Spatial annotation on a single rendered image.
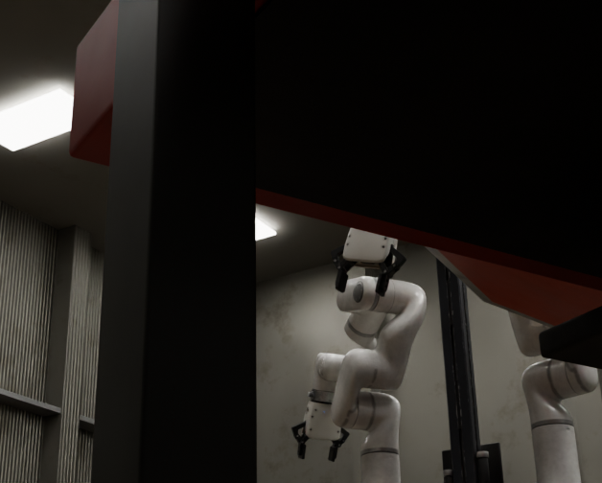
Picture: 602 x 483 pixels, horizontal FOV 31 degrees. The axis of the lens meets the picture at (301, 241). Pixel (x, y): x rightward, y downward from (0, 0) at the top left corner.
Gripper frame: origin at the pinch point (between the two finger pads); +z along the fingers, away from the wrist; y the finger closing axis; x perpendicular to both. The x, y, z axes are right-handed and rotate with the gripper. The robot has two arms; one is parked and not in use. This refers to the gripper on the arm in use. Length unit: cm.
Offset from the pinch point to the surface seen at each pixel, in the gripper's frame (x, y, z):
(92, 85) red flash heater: 140, -56, 29
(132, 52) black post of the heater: 153, -72, 35
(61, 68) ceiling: -483, 644, -330
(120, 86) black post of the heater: 153, -72, 36
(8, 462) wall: -713, 782, 26
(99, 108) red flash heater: 141, -58, 31
